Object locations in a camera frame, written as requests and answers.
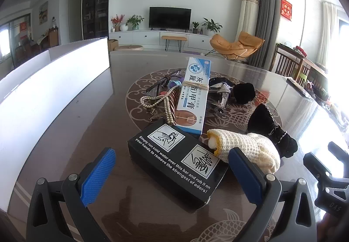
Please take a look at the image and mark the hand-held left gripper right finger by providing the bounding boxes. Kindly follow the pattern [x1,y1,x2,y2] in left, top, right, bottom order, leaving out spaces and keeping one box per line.
[228,147,318,242]

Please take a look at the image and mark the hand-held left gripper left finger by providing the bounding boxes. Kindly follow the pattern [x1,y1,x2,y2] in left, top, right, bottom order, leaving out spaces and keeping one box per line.
[26,147,116,242]

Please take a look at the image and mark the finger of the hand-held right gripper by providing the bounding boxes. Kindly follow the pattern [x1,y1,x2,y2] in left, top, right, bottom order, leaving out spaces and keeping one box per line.
[328,141,349,163]
[303,152,334,186]

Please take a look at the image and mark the black scrunchie with white trim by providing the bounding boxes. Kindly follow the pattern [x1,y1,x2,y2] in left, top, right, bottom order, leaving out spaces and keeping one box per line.
[247,103,298,158]

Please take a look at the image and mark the black printed box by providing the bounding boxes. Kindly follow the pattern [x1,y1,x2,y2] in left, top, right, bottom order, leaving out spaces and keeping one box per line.
[127,121,229,214]

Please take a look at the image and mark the black velvet rhinestone scrunchie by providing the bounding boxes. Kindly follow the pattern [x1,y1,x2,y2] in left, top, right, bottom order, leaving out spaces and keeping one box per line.
[234,83,256,104]

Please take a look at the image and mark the blue white ointment box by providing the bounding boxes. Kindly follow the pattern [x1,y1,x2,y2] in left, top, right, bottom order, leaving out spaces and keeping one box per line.
[176,57,211,135]

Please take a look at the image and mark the white foam box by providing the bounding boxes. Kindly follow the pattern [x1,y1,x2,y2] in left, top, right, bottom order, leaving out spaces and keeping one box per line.
[0,37,110,161]

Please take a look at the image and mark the brown patterned desktop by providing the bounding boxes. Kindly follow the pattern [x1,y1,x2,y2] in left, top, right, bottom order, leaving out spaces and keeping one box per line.
[0,50,349,242]

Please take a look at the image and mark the cream knitted pouch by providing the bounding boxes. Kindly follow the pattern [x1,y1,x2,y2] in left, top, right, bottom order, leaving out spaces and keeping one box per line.
[207,128,281,174]

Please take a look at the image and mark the clear rhinestone bow hair claw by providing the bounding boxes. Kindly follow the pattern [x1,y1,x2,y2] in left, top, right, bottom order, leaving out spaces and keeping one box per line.
[207,83,233,119]

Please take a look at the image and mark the pearl hair claw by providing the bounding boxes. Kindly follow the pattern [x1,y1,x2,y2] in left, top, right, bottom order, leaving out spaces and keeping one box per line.
[140,87,181,126]

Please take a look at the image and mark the tan rubber band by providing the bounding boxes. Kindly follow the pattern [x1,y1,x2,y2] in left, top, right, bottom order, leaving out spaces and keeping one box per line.
[181,82,210,92]

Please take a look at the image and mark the wooden dining chair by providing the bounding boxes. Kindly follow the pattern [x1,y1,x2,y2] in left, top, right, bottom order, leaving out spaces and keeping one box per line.
[269,43,305,78]

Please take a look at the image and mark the black hair clip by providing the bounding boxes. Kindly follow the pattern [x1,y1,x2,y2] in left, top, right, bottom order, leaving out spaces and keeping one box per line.
[146,69,180,93]

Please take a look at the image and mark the purple toy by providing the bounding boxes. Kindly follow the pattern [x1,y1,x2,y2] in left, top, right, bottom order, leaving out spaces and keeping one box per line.
[167,73,186,89]

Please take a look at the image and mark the orange lounge chair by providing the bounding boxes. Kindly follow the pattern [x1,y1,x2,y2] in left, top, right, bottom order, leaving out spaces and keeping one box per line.
[205,31,265,63]

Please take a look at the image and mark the round low wooden stool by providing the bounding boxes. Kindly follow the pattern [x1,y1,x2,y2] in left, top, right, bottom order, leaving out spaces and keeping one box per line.
[114,44,144,51]

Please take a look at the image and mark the white television cabinet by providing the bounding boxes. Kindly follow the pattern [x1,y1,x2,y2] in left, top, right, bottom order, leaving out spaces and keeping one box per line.
[109,30,216,51]

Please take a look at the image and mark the wooden side cabinet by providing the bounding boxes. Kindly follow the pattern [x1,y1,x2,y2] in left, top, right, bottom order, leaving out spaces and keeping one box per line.
[48,27,60,47]

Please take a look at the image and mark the large leafy potted plant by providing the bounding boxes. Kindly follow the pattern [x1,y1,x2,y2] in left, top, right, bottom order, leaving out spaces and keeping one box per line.
[201,18,223,37]

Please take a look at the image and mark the wooden bench with metal legs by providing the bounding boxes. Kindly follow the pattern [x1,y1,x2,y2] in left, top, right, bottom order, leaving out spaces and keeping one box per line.
[161,36,188,53]

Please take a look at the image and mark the red flowers in vase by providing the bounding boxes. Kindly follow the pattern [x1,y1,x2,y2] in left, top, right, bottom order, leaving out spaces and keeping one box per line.
[111,15,125,32]

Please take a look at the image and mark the grey curtain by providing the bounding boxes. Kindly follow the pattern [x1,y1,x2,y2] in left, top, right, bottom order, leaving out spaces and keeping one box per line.
[247,0,283,69]

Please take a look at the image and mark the bushy green potted plant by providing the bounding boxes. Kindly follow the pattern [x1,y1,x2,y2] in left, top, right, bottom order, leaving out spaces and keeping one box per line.
[127,15,144,30]

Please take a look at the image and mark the covered standing air conditioner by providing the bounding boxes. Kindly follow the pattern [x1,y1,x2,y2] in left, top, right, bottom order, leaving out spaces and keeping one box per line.
[235,0,260,41]

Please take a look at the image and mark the black television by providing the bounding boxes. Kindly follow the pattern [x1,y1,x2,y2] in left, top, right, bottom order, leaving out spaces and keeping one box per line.
[149,7,192,30]

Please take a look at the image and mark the dark glass display cabinet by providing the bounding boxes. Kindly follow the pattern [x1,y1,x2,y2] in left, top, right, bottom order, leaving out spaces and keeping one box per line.
[82,0,113,40]

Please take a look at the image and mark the red wall hanging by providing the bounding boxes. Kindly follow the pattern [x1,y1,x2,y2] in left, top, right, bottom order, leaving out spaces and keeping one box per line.
[281,0,293,21]

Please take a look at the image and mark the framed wall painting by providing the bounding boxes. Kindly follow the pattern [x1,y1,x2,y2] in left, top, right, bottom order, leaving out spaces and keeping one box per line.
[39,2,49,25]

